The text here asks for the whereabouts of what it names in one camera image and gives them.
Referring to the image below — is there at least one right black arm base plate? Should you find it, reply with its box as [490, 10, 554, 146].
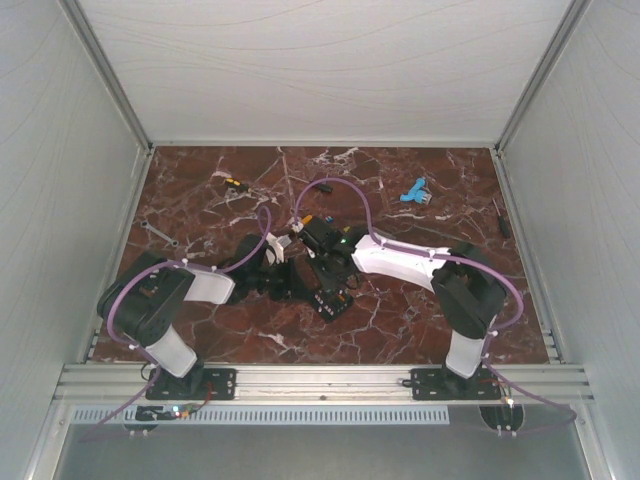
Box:
[401, 367, 502, 401]

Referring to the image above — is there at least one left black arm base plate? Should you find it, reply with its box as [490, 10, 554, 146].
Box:
[145, 366, 237, 402]

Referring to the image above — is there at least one yellow black screwdriver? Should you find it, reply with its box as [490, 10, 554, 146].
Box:
[224, 178, 261, 198]

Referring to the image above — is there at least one aluminium rail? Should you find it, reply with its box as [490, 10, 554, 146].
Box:
[54, 363, 594, 405]

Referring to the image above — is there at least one thin black screwdriver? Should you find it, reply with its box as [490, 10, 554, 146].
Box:
[492, 198, 512, 239]

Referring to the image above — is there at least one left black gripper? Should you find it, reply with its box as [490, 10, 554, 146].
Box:
[250, 258, 316, 304]

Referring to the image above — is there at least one purple cable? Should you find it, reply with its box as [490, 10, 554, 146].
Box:
[294, 177, 579, 435]
[79, 204, 274, 444]

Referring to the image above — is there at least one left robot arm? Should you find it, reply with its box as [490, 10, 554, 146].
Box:
[97, 234, 313, 399]

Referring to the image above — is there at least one black fuse box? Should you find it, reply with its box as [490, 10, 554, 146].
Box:
[310, 288, 354, 323]

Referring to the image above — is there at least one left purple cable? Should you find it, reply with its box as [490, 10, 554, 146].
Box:
[79, 204, 274, 444]

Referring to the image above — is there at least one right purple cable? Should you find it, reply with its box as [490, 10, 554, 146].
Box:
[294, 177, 579, 435]

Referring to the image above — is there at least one blue plastic connector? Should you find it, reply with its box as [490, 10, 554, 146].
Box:
[399, 178, 432, 205]

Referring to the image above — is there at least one slotted grey cable duct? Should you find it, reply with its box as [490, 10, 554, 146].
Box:
[72, 405, 450, 426]

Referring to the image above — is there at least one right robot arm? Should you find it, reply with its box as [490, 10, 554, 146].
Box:
[294, 216, 506, 400]

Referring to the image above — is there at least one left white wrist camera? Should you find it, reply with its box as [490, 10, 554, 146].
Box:
[266, 233, 292, 265]

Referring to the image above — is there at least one black handled screwdriver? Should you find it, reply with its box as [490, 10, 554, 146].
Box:
[312, 182, 333, 194]

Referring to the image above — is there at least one silver wrench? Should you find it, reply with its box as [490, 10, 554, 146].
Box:
[140, 221, 180, 247]

